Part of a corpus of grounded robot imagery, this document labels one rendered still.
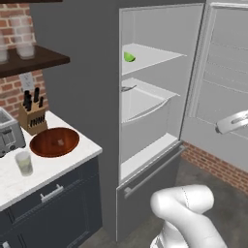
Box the dark wooden wall shelf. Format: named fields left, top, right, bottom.
left=0, top=44, right=71, bottom=79

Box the narrow dark blue drawer front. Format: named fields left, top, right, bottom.
left=0, top=208, right=15, bottom=240

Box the silver toaster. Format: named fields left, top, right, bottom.
left=0, top=107, right=27, bottom=159

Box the white fridge crisper drawer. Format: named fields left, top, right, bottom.
left=121, top=77, right=180, bottom=164

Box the brown wooden bowl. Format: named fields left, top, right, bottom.
left=29, top=127, right=80, bottom=159

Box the glass of lemonade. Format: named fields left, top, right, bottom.
left=14, top=150, right=35, bottom=177

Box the dark upper cupboard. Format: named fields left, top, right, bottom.
left=0, top=0, right=63, bottom=4

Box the white wall socket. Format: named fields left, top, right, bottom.
left=18, top=72, right=36, bottom=93

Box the dark blue cupboard door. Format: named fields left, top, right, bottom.
left=13, top=188, right=104, bottom=248

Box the grey freezer drawer front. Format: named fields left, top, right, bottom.
left=115, top=140, right=187, bottom=242

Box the silver freezer drawer handle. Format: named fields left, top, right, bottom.
left=123, top=145, right=186, bottom=200

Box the white fridge shelf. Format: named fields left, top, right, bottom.
left=121, top=43, right=188, bottom=77

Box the green lemon wedge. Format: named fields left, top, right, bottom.
left=123, top=51, right=137, bottom=63

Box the large clear glass jar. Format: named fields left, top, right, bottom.
left=9, top=15, right=36, bottom=61

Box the grey fridge door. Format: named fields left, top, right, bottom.
left=180, top=0, right=248, bottom=174

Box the grey fridge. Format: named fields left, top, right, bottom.
left=29, top=0, right=207, bottom=242

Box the wooden knife block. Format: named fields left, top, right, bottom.
left=17, top=102, right=48, bottom=137

